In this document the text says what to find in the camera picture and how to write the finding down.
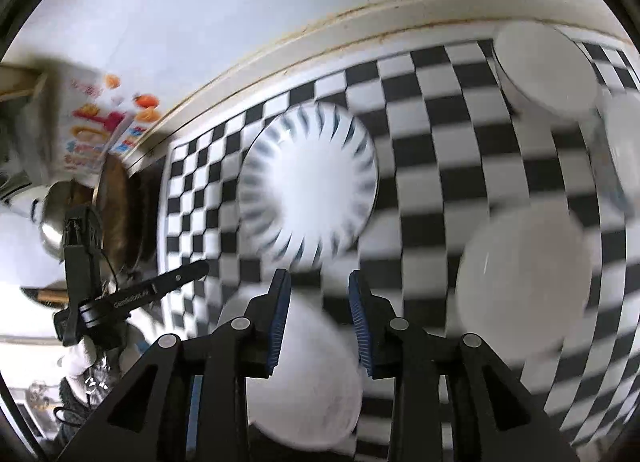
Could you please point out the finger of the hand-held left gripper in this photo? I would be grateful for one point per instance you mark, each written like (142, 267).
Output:
(160, 283)

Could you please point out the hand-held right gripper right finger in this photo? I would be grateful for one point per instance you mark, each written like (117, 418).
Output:
(361, 327)

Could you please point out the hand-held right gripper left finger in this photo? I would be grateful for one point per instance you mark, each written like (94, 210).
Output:
(279, 322)

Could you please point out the white bowl floral print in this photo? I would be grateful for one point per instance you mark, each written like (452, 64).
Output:
(315, 382)

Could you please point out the white bowl blue print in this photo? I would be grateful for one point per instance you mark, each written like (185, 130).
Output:
(525, 282)

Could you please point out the cream plate swirl pattern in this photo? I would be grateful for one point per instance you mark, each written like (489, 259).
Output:
(625, 152)

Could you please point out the person's left hand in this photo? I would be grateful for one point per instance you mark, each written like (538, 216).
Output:
(79, 357)

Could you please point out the steel pot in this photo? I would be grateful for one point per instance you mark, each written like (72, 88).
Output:
(50, 229)

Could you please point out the brown wooden bowl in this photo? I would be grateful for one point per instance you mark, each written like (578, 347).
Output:
(120, 222)

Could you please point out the striped cloth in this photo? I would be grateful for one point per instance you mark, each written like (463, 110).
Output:
(12, 187)

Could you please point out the colourful printed carton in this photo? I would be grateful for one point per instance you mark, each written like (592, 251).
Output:
(90, 122)

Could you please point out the black white checkered tablecloth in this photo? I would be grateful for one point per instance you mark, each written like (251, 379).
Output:
(425, 107)

